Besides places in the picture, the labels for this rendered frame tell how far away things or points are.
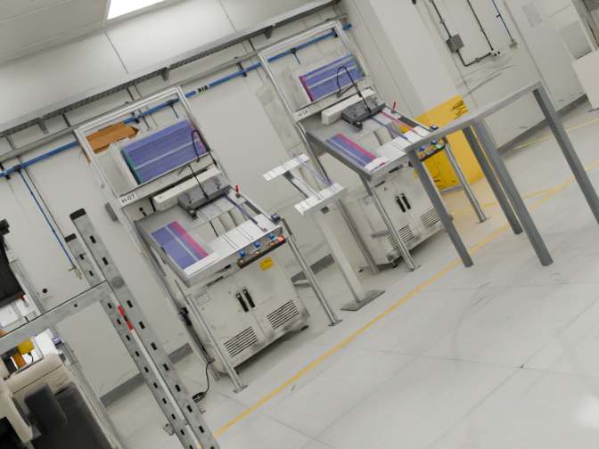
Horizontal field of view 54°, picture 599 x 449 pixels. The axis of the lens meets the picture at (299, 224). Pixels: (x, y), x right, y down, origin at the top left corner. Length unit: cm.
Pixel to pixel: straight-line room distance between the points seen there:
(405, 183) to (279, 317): 144
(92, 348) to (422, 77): 416
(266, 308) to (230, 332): 29
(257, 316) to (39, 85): 296
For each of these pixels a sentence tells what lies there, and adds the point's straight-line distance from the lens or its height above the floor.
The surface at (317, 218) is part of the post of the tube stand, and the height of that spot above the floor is 64.
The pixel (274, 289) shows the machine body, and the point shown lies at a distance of 397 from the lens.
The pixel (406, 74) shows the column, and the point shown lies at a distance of 634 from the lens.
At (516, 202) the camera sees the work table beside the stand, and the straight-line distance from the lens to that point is 297.
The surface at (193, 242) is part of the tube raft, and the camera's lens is 370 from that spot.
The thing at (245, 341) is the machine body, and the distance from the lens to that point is 392.
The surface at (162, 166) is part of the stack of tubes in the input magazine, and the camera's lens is 403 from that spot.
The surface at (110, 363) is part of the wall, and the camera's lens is 541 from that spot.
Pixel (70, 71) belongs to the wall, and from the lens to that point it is 577.
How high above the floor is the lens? 95
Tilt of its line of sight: 4 degrees down
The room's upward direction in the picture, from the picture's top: 28 degrees counter-clockwise
